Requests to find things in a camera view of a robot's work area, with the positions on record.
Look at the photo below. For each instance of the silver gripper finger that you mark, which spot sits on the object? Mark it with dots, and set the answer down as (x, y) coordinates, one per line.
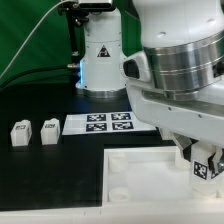
(216, 161)

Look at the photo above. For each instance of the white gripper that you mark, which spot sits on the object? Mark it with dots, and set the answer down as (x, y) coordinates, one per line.
(179, 101)

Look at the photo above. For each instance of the white square tabletop part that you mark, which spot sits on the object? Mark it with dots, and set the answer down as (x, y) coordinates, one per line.
(145, 174)

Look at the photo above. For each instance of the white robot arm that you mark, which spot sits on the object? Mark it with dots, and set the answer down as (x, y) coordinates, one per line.
(174, 33)

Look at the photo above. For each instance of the white marker sheet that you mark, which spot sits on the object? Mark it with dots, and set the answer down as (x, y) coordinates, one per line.
(113, 122)

